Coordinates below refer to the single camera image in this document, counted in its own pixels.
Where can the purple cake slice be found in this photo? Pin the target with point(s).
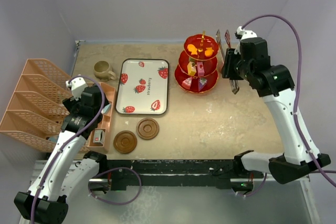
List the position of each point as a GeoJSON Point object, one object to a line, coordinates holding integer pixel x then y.
{"type": "Point", "coordinates": [201, 83]}

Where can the red three-tier cake stand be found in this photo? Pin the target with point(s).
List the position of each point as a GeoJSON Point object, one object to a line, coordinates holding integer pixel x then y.
{"type": "Point", "coordinates": [201, 41]}

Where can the yellow cake slice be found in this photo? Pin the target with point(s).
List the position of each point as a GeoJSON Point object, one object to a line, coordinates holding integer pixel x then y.
{"type": "Point", "coordinates": [191, 68]}

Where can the orange fish cake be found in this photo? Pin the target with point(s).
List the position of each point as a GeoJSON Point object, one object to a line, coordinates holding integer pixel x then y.
{"type": "Point", "coordinates": [192, 49]}
{"type": "Point", "coordinates": [208, 52]}

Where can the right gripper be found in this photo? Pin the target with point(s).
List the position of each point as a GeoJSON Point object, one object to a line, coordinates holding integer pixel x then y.
{"type": "Point", "coordinates": [231, 55]}

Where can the beige ceramic mug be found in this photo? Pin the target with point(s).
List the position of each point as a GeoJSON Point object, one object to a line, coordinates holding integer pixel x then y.
{"type": "Point", "coordinates": [103, 71]}

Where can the brown wooden coaster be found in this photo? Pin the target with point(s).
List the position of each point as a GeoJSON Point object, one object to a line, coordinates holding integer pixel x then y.
{"type": "Point", "coordinates": [125, 142]}
{"type": "Point", "coordinates": [147, 128]}

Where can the black base frame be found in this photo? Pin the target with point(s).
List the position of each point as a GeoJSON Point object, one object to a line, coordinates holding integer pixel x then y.
{"type": "Point", "coordinates": [218, 173]}

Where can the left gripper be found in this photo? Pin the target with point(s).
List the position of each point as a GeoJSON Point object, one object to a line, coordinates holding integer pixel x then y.
{"type": "Point", "coordinates": [72, 103]}

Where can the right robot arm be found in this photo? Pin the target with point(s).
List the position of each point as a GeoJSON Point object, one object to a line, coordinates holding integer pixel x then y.
{"type": "Point", "coordinates": [300, 155]}

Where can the salmon pink cake slice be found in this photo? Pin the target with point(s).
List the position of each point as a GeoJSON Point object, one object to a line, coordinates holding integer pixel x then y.
{"type": "Point", "coordinates": [186, 84]}

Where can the small grey box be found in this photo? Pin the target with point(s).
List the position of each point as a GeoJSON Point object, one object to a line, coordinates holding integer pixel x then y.
{"type": "Point", "coordinates": [98, 137]}

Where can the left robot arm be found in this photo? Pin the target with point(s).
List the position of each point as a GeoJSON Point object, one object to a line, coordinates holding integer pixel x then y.
{"type": "Point", "coordinates": [47, 199]}

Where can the brown wooden coaster right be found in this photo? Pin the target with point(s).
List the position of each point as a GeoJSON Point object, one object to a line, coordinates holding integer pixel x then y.
{"type": "Point", "coordinates": [147, 128]}

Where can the brown wooden coaster left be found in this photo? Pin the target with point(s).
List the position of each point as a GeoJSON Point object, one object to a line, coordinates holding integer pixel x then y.
{"type": "Point", "coordinates": [125, 142]}

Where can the white strawberry tray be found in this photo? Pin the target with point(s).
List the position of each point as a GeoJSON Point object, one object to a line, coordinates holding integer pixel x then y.
{"type": "Point", "coordinates": [143, 87]}

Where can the metal tongs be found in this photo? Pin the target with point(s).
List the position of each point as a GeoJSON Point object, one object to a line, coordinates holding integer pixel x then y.
{"type": "Point", "coordinates": [223, 48]}

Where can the pink desk organizer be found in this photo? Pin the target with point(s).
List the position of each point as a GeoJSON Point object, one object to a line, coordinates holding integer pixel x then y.
{"type": "Point", "coordinates": [35, 112]}

